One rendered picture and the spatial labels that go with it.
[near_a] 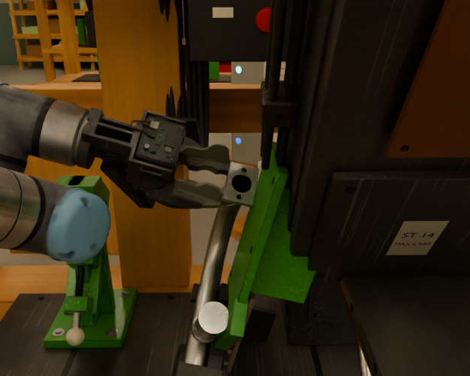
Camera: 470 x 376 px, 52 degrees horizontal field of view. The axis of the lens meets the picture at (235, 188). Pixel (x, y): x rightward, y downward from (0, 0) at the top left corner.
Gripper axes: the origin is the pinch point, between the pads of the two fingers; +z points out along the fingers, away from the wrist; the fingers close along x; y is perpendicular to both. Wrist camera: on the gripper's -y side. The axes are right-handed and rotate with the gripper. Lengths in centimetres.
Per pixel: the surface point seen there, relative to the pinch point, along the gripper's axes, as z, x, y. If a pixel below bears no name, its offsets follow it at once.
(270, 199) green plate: 2.2, -5.6, 12.0
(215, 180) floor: 29, 141, -304
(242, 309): 3.5, -15.9, 2.4
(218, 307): 1.1, -15.9, -0.2
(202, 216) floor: 21, 89, -256
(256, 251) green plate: 2.7, -10.2, 7.4
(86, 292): -16.8, -14.0, -25.5
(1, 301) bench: -34, -16, -47
